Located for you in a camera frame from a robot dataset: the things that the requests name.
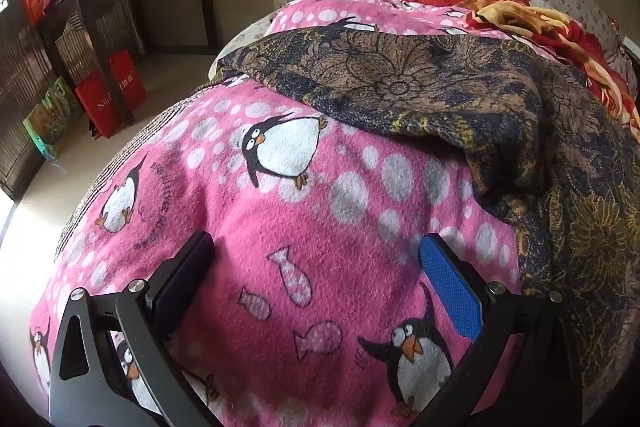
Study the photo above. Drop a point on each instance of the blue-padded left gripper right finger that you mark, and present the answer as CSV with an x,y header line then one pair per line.
x,y
544,386

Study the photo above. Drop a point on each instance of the green paper gift bag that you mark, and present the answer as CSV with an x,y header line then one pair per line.
x,y
50,119

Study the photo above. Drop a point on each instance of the red and gold floral blanket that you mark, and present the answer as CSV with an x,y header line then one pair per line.
x,y
563,37

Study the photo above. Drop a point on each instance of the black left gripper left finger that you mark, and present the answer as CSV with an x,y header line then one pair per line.
x,y
88,386

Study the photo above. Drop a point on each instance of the pink penguin fleece blanket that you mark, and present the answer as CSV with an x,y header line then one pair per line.
x,y
316,228

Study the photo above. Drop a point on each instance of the dark floral patterned garment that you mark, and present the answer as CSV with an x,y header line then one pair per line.
x,y
544,155

